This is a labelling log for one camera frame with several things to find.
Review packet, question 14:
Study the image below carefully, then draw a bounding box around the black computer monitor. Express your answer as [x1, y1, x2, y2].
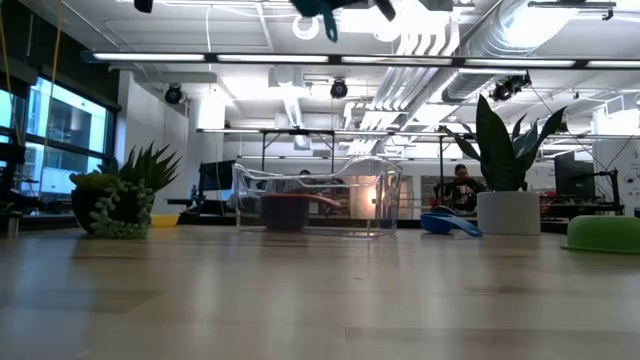
[553, 151, 597, 200]
[198, 159, 236, 194]

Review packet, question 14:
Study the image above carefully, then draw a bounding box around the small metal can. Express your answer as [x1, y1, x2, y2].
[0, 209, 22, 239]

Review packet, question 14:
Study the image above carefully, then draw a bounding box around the black background table frame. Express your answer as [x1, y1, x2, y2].
[197, 127, 451, 174]

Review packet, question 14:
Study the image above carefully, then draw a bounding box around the long overhead light bar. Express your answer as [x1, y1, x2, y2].
[79, 49, 640, 70]

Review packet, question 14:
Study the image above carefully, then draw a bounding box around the light blue measuring cup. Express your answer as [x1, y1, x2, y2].
[288, 0, 341, 44]

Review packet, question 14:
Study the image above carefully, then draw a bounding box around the large window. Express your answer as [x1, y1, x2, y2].
[0, 74, 119, 201]

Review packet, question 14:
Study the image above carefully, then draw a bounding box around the white printed panel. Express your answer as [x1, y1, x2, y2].
[592, 137, 640, 216]

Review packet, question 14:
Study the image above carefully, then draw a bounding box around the small blue measuring cup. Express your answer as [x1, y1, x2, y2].
[419, 209, 484, 238]

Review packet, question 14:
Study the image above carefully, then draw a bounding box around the succulent plant in black pot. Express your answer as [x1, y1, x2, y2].
[68, 141, 182, 240]

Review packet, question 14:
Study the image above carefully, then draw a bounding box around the clear plastic basket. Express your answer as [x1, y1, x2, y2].
[232, 155, 404, 238]

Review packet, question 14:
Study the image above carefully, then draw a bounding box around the white hanging ring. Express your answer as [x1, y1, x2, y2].
[291, 14, 321, 41]

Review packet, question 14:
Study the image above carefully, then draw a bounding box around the snake plant in white pot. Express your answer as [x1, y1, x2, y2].
[439, 94, 569, 236]

